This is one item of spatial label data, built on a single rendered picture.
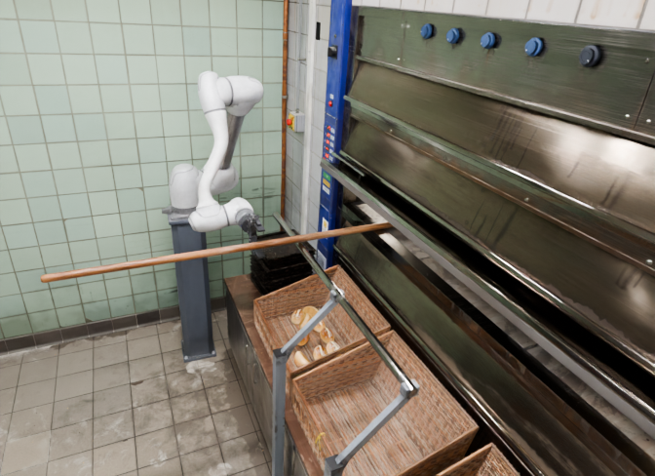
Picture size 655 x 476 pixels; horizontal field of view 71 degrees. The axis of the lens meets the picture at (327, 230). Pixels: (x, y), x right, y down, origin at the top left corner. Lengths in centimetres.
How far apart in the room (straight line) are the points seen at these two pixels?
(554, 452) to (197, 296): 204
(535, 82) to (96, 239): 260
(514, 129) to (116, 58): 212
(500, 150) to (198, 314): 210
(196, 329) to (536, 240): 218
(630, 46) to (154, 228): 268
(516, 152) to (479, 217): 26
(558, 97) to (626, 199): 31
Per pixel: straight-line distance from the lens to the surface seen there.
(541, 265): 138
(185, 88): 290
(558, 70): 134
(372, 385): 217
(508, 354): 157
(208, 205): 213
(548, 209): 135
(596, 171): 126
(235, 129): 240
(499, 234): 147
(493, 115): 149
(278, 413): 194
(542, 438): 160
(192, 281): 281
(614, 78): 125
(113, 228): 313
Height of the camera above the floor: 212
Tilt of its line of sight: 27 degrees down
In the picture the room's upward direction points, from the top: 4 degrees clockwise
